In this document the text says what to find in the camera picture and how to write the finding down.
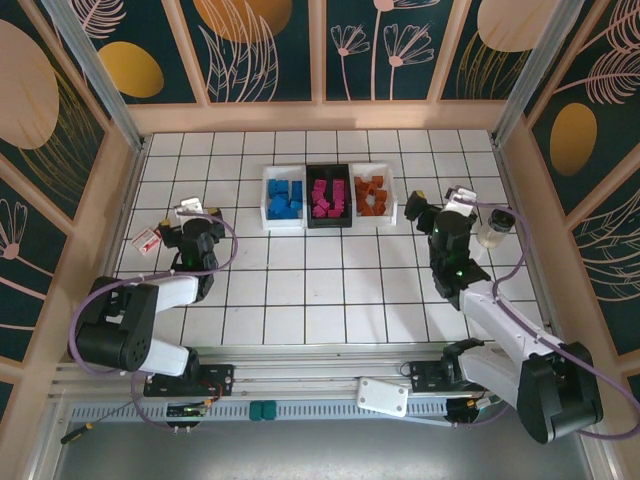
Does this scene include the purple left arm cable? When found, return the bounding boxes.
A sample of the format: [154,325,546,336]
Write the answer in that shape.
[73,209,239,432]

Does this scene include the black plastic container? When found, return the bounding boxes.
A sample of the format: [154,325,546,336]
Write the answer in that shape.
[304,163,354,230]

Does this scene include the aluminium side rail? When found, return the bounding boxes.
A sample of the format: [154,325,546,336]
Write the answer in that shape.
[74,139,151,361]
[492,139,571,354]

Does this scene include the black controller board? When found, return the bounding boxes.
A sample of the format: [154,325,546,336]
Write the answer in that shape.
[446,397,504,427]
[166,402,212,422]

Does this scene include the glass jar black lid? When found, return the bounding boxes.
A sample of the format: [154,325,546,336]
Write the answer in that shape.
[477,208,516,250]

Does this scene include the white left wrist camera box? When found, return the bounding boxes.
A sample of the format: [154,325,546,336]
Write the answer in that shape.
[173,197,206,217]

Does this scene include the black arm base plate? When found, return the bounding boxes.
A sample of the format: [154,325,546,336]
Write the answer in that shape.
[143,363,236,399]
[408,360,501,396]

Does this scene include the white plastic container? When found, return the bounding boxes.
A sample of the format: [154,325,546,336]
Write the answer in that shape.
[349,160,399,227]
[260,165,309,231]

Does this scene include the small red white box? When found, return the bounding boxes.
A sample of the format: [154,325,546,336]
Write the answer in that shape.
[132,227,162,256]

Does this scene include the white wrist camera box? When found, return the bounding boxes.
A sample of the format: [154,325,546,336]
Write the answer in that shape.
[446,185,479,217]
[173,197,206,217]

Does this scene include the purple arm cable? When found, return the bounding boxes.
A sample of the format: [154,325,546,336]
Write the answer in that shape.
[452,197,640,441]
[73,209,239,432]

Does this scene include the yellow black screwdriver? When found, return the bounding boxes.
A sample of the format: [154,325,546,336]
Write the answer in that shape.
[59,399,134,445]

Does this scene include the white rounded plate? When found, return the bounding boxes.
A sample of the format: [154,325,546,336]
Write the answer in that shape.
[355,377,410,419]

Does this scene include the grey metal panel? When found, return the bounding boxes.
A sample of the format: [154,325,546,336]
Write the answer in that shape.
[49,414,616,480]

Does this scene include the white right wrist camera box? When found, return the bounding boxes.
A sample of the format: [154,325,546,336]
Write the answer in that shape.
[446,185,479,217]

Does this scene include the aluminium corner post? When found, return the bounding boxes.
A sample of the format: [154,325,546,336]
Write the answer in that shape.
[39,0,149,151]
[491,0,601,147]

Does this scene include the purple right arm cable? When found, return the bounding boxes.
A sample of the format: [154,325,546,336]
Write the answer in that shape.
[452,197,640,441]

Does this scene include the grey slotted cable duct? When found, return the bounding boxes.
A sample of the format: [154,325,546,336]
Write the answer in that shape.
[69,399,451,422]

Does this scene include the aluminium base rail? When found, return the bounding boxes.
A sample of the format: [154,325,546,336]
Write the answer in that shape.
[49,343,594,401]

